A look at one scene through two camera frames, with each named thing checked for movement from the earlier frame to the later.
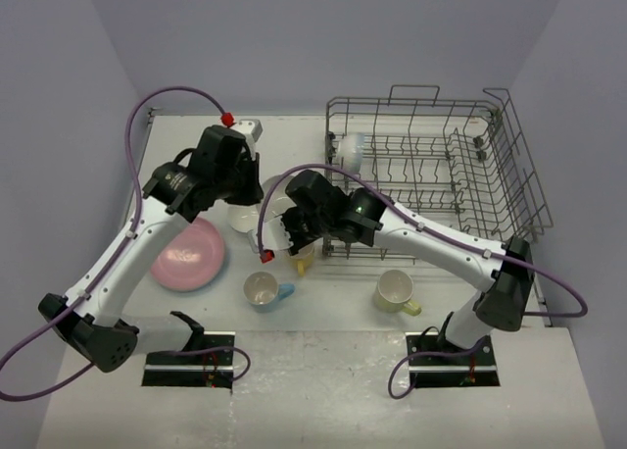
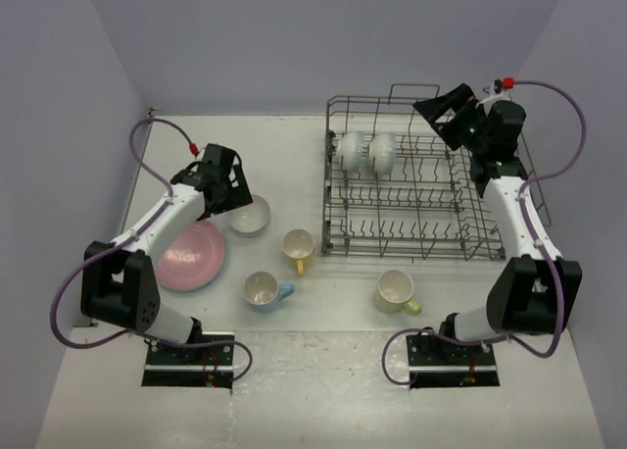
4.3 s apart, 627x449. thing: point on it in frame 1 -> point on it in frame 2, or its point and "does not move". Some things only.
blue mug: [263, 291] does not move
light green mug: [394, 292] does not move
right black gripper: [297, 241] -> [434, 110]
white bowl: [351, 151] does not move
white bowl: [279, 201] -> [383, 151]
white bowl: [243, 218] does not move
